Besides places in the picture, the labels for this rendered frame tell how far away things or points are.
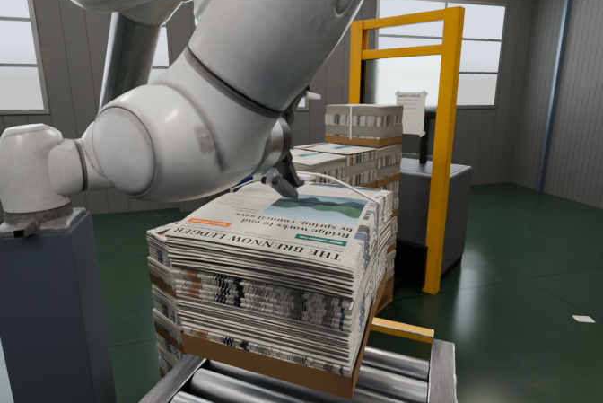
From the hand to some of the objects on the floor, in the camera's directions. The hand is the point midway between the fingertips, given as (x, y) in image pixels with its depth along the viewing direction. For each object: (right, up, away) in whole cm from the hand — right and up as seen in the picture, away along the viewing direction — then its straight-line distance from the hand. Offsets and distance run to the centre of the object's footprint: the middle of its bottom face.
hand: (308, 135), depth 65 cm
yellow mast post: (+90, -88, +192) cm, 230 cm away
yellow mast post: (+40, -78, +234) cm, 250 cm away
